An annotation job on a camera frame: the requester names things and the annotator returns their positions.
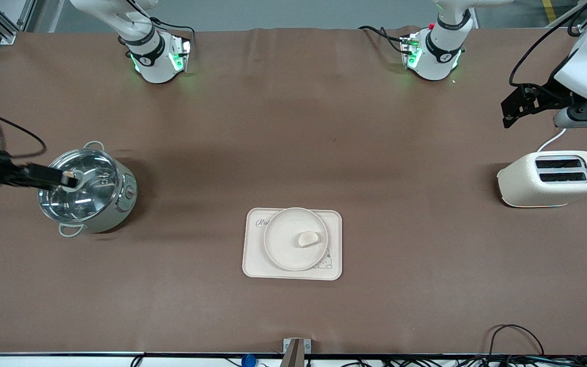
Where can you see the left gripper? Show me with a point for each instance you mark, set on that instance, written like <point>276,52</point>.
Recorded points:
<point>549,95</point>

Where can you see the round cream plate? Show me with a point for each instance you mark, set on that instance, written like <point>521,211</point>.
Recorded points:
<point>286,244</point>

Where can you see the pale steamed bun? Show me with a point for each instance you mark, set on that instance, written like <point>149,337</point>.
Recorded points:
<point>308,239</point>

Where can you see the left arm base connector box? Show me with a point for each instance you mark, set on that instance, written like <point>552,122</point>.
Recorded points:
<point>409,48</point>

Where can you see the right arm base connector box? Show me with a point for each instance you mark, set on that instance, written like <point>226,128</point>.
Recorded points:
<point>181,53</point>

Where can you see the white rabbit print tray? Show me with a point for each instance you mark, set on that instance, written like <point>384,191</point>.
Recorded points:
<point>252,265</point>

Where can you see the glass pot lid with knob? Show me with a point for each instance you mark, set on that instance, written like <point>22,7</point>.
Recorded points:
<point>89,204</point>

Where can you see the cream two-slot toaster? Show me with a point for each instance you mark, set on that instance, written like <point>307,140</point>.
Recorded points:
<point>528,183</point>

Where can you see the steel pot with glass lid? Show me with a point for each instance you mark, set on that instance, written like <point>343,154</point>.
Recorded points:
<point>125,201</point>

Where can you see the brown table cover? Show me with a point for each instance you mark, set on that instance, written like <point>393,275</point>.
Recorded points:
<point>171,306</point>

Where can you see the blue round knob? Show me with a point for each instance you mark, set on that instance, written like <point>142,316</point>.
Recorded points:
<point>248,361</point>

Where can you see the metal table edge bracket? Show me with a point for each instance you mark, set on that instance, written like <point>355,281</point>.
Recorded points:
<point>288,346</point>

